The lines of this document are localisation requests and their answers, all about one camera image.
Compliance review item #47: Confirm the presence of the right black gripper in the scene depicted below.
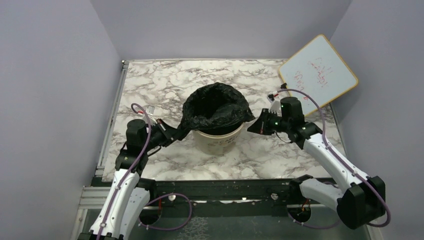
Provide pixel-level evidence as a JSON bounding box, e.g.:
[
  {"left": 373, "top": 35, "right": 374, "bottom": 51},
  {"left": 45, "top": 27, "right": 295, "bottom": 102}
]
[{"left": 248, "top": 108, "right": 291, "bottom": 136}]

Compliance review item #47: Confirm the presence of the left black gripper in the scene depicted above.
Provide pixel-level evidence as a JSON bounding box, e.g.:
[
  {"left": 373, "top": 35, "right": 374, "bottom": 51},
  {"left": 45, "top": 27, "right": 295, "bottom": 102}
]
[{"left": 142, "top": 118, "right": 187, "bottom": 152}]

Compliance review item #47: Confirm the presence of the beige round trash bin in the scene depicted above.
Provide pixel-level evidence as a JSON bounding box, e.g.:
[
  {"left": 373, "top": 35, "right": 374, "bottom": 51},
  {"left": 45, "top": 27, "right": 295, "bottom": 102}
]
[{"left": 191, "top": 123, "right": 245, "bottom": 156}]

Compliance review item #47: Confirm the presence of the black plastic trash bag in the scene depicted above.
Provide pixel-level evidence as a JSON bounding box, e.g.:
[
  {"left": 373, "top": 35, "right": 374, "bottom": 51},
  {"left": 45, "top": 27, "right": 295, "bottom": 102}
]
[{"left": 178, "top": 82, "right": 255, "bottom": 132}]

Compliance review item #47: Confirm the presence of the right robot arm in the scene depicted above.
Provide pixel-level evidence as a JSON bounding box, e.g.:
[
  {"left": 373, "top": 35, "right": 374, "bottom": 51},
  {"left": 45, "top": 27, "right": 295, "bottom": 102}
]
[{"left": 247, "top": 97, "right": 389, "bottom": 230}]

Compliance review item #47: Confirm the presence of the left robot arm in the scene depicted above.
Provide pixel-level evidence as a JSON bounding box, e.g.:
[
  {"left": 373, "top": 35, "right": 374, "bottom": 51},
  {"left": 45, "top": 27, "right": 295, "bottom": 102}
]
[{"left": 77, "top": 118, "right": 188, "bottom": 240}]

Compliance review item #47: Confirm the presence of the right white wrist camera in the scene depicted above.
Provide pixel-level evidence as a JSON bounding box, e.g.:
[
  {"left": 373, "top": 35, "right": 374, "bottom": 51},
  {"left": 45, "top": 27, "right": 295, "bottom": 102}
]
[{"left": 267, "top": 93, "right": 281, "bottom": 115}]

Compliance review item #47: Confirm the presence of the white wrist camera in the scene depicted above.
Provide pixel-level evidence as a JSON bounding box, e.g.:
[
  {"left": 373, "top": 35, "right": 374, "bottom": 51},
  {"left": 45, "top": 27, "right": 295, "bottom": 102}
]
[
  {"left": 267, "top": 93, "right": 281, "bottom": 115},
  {"left": 138, "top": 105, "right": 156, "bottom": 121}
]

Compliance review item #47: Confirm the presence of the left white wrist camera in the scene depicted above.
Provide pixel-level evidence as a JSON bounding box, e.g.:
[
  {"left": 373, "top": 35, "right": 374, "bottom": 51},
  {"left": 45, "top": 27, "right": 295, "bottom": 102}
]
[{"left": 138, "top": 105, "right": 156, "bottom": 121}]

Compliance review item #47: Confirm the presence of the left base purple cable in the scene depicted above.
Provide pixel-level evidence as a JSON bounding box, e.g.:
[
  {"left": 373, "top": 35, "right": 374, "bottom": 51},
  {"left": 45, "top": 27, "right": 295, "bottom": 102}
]
[{"left": 136, "top": 193, "right": 193, "bottom": 232}]

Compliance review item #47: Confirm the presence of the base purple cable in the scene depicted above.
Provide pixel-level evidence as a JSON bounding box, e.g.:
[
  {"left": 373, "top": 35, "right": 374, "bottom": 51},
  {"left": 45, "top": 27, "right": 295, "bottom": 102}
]
[
  {"left": 136, "top": 193, "right": 193, "bottom": 232},
  {"left": 287, "top": 180, "right": 345, "bottom": 230}
]

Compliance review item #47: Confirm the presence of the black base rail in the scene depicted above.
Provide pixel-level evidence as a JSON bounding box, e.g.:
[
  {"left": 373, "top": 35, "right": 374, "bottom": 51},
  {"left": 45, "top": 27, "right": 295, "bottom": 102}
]
[{"left": 139, "top": 178, "right": 315, "bottom": 218}]

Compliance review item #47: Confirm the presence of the white board with wooden frame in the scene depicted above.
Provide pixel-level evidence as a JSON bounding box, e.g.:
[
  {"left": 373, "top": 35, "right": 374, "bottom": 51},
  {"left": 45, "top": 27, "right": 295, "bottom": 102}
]
[{"left": 278, "top": 34, "right": 358, "bottom": 116}]

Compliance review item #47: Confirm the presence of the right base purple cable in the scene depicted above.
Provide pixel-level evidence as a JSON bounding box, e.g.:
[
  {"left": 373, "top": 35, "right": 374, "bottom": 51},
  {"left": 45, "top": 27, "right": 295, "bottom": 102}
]
[{"left": 287, "top": 180, "right": 345, "bottom": 230}]

